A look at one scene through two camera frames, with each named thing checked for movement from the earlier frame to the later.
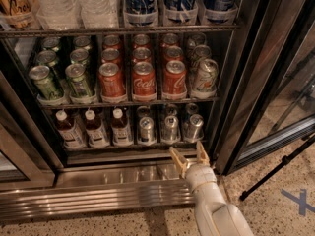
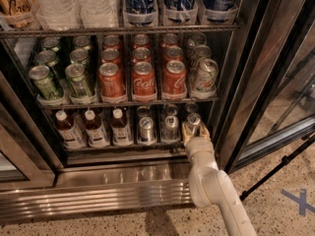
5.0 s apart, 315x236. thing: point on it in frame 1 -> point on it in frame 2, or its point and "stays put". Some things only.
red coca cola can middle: x=143 y=79 stays put
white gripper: x=201 y=174 -> x=198 y=145
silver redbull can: x=193 y=130 stays put
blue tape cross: x=301 y=201 stays put
